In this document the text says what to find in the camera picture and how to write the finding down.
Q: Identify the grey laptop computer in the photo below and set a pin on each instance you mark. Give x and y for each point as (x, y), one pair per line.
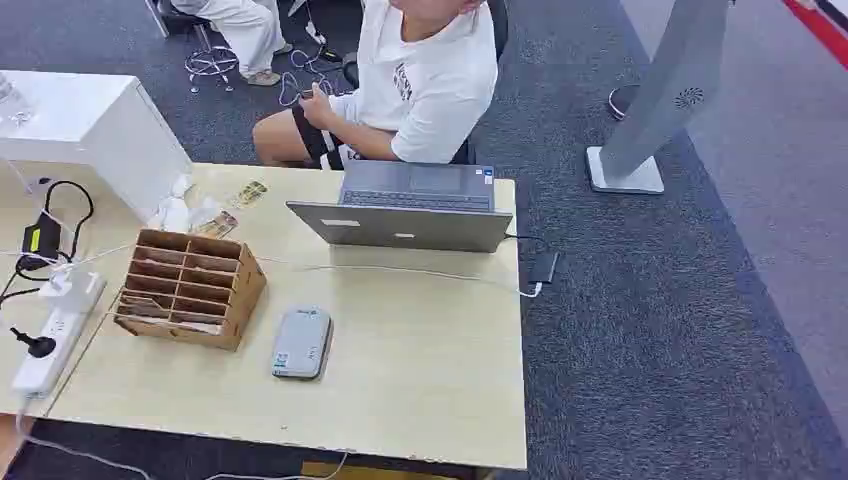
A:
(411, 222)

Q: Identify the black laptop charger brick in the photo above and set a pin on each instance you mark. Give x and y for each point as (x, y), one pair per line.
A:
(544, 267)

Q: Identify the seated person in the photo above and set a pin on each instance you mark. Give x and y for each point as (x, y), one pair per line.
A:
(424, 86)

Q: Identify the grey card reader device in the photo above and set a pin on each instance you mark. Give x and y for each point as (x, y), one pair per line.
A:
(302, 342)

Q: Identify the printed card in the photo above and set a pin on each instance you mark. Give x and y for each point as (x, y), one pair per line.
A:
(216, 226)
(250, 193)

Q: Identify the wooden card sorting box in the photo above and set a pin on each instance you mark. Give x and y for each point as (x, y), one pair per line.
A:
(199, 291)

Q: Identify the crumpled white plastic wrap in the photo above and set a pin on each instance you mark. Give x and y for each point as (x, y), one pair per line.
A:
(173, 210)

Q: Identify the person in pale trousers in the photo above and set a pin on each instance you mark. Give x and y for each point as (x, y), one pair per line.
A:
(242, 33)

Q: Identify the chrome stool base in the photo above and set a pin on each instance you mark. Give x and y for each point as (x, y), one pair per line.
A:
(210, 63)

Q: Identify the grey standing kiosk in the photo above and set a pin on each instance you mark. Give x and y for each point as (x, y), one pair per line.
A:
(662, 93)

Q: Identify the white cabinet box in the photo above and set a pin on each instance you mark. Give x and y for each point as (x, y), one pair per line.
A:
(99, 132)

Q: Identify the white charger plug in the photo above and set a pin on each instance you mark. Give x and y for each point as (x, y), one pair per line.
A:
(58, 283)

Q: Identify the white power strip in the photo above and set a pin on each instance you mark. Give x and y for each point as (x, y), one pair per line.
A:
(56, 334)

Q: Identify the black power adapter brick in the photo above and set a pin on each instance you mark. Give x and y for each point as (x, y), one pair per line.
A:
(41, 238)

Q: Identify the black plug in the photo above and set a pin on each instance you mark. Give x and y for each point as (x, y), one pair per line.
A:
(36, 344)

